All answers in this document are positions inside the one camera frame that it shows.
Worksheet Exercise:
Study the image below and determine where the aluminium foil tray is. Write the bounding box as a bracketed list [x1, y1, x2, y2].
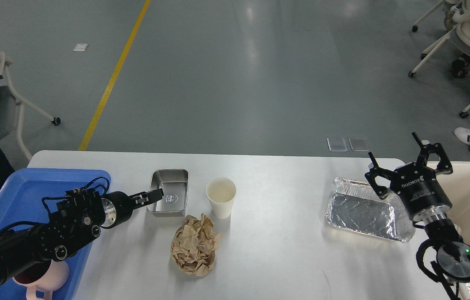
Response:
[325, 178, 416, 243]

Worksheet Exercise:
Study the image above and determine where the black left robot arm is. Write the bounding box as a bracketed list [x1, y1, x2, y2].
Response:
[0, 179, 164, 285]

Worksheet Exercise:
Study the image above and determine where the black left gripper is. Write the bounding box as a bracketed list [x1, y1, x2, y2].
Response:
[100, 188, 164, 229]

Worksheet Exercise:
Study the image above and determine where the crumpled brown paper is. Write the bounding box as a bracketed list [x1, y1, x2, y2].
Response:
[170, 213, 223, 277]

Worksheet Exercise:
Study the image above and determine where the stainless steel rectangular container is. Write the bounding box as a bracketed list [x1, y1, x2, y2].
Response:
[147, 169, 189, 217]

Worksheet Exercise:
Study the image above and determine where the white paper cup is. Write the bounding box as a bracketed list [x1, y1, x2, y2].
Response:
[206, 178, 237, 219]

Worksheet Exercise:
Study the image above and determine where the white office chair left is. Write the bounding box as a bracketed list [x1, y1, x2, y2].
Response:
[0, 52, 61, 161]

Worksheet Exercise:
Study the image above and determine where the pink mug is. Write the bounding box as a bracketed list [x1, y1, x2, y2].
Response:
[13, 260, 70, 300]

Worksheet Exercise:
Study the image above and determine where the floor outlet cover left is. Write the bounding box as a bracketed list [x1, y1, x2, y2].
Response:
[327, 137, 348, 152]

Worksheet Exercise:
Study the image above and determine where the floor outlet cover right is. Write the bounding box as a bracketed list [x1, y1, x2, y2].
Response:
[348, 137, 370, 152]

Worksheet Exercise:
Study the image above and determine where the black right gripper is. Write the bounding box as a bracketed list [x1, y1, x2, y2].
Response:
[364, 132, 454, 221]

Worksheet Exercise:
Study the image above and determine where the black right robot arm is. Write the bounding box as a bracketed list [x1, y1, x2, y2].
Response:
[364, 132, 470, 300]

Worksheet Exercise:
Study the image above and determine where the blue plastic tray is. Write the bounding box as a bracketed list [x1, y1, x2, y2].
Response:
[0, 168, 111, 300]

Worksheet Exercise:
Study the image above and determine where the floor outlet cover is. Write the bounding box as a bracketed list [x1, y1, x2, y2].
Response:
[348, 137, 370, 152]
[327, 137, 348, 152]

